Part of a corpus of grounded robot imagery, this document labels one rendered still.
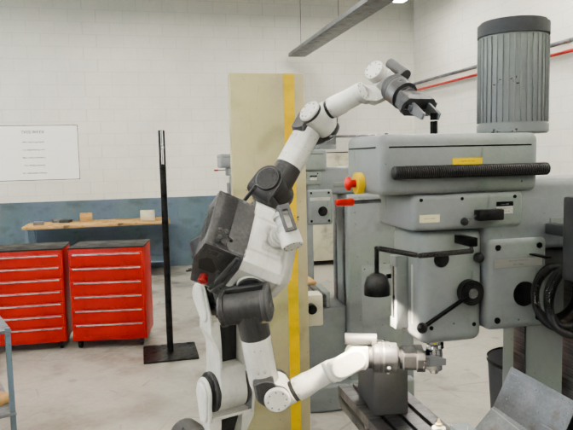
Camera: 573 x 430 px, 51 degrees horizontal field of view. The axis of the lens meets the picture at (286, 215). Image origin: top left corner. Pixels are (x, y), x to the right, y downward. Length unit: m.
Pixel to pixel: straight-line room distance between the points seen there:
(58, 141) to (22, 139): 0.55
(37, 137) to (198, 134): 2.59
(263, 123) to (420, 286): 1.89
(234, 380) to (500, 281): 0.98
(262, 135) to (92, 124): 7.43
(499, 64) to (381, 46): 9.82
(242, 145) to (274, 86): 0.37
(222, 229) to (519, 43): 0.99
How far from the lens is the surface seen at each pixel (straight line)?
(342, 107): 2.02
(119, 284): 6.19
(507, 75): 1.84
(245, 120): 3.37
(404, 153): 1.61
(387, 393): 2.16
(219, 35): 10.89
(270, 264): 1.81
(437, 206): 1.67
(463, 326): 1.79
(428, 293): 1.71
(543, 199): 1.85
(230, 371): 2.20
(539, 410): 2.09
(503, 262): 1.79
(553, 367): 2.05
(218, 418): 2.25
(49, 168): 10.69
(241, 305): 1.73
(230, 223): 1.82
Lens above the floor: 1.84
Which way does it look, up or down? 5 degrees down
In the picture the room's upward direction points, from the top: 1 degrees counter-clockwise
